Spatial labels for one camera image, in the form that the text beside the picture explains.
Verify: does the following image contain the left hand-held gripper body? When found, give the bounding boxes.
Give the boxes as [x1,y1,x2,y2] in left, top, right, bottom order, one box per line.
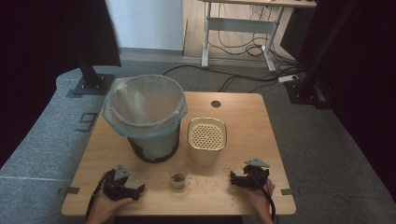
[102,164,133,202]

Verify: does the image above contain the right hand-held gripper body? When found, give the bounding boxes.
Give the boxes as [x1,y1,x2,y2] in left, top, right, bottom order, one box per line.
[243,158,271,190]

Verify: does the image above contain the person's left hand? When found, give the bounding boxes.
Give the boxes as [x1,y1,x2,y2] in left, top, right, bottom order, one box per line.
[85,173,134,224]

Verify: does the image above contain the person's right hand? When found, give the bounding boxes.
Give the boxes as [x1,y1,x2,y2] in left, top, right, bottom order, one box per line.
[245,178,276,224]

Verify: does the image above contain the scattered crumbs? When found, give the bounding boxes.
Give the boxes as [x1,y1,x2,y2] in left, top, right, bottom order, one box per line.
[186,168,248,208]

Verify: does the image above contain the small clear glass cup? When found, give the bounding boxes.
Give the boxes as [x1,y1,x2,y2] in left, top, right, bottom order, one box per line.
[168,171,190,191]

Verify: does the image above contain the black mesh trash bin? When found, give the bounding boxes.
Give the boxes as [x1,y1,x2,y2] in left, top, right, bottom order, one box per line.
[126,122,182,164]

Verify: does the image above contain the cream container with perforated insert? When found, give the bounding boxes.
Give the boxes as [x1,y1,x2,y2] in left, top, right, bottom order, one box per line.
[186,116,228,167]

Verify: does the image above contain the translucent plastic bin bag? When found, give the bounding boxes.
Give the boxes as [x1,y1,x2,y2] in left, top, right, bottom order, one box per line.
[102,74,190,140]

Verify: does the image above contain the black metal stand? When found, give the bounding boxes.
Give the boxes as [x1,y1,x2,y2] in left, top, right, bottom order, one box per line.
[283,0,359,110]
[72,46,117,96]

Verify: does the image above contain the white power strip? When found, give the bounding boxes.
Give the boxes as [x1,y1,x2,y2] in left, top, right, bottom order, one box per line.
[277,74,300,84]

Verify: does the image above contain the black curtain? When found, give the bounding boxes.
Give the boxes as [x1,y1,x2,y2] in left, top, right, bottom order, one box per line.
[0,0,122,171]
[292,0,396,202]

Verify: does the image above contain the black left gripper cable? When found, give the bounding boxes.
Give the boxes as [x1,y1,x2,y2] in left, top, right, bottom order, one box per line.
[85,170,112,220]

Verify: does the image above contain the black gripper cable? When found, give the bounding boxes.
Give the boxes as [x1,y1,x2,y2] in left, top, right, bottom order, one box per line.
[247,173,277,222]
[85,170,112,220]

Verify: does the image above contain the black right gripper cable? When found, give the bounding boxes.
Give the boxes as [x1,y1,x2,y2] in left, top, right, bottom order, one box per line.
[247,173,277,222]

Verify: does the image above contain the long black floor cable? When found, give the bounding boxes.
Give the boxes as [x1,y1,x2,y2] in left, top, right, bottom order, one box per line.
[162,63,302,93]

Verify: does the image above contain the black cable bundle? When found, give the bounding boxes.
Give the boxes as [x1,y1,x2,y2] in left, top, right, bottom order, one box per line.
[207,29,275,58]

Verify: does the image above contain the white metal desk frame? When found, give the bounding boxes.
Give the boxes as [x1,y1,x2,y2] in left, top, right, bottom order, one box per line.
[199,0,318,74]

